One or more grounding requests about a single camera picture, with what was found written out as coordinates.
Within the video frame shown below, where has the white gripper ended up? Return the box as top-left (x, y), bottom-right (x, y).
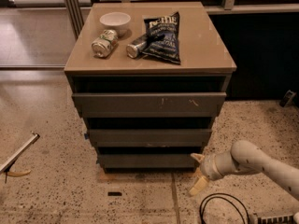
top-left (189, 153), bottom-right (223, 196)

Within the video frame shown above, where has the grey bottom drawer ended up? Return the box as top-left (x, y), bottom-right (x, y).
top-left (97, 154), bottom-right (198, 169)

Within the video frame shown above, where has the grey drawer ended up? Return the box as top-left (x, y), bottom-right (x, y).
top-left (72, 92), bottom-right (226, 118)
top-left (89, 129), bottom-right (211, 147)
top-left (97, 154), bottom-right (198, 169)

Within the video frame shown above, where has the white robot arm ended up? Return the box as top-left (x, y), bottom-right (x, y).
top-left (189, 140), bottom-right (299, 200)

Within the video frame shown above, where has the grey drawer cabinet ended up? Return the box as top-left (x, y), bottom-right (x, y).
top-left (64, 2), bottom-right (236, 172)

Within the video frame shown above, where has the grey top drawer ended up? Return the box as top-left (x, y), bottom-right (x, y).
top-left (72, 92), bottom-right (226, 118)

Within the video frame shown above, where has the grey middle drawer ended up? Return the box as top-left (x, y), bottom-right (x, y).
top-left (89, 129), bottom-right (211, 147)

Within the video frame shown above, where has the grey power strip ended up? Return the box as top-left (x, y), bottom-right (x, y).
top-left (249, 213), bottom-right (296, 224)

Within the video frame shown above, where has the black kettle chips bag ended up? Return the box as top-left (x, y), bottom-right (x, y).
top-left (143, 12), bottom-right (180, 64)

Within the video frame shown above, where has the dark silver can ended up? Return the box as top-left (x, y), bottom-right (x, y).
top-left (126, 34), bottom-right (148, 59)

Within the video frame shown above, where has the green soda can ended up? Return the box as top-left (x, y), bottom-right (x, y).
top-left (92, 29), bottom-right (118, 58)

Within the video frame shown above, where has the white bowl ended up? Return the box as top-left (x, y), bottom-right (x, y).
top-left (99, 12), bottom-right (131, 36)

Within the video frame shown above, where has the metal bar on left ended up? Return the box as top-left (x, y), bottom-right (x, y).
top-left (0, 133), bottom-right (40, 175)

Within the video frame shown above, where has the yellow curved piece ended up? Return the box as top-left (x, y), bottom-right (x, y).
top-left (6, 170), bottom-right (31, 177)

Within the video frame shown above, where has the black cable loop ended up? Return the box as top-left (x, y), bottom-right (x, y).
top-left (199, 192), bottom-right (250, 224)

